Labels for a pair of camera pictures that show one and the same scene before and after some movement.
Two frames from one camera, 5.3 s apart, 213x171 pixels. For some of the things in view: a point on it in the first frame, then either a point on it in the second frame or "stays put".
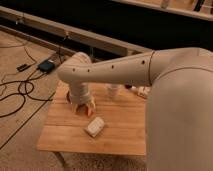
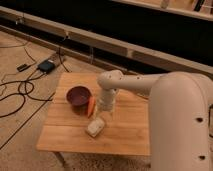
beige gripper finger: [79, 109] → [96, 114]
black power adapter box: [46, 66] stays put
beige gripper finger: [92, 104] → [108, 116]
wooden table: [125, 118] stays put
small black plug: [23, 67] stays put
